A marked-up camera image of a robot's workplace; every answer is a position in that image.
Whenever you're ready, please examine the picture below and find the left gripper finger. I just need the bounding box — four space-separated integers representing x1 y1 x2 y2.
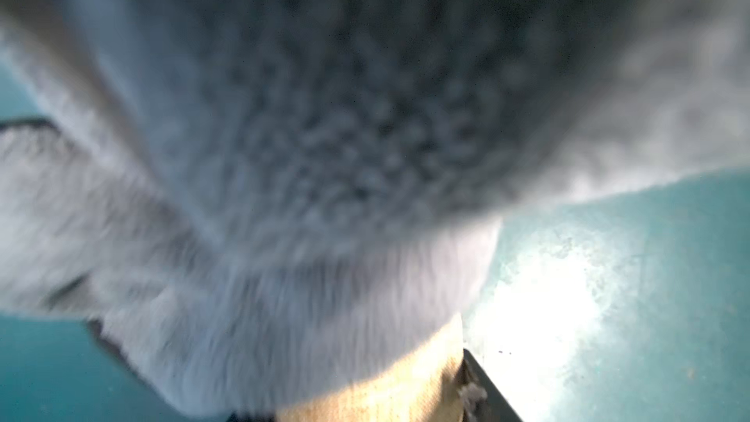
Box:
461 349 523 422

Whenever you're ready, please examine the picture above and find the beige cork eyeglass case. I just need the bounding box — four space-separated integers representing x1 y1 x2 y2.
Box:
277 316 464 422

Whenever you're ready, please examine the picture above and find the grey green microfibre cloth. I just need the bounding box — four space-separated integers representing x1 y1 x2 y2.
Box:
1 0 749 417

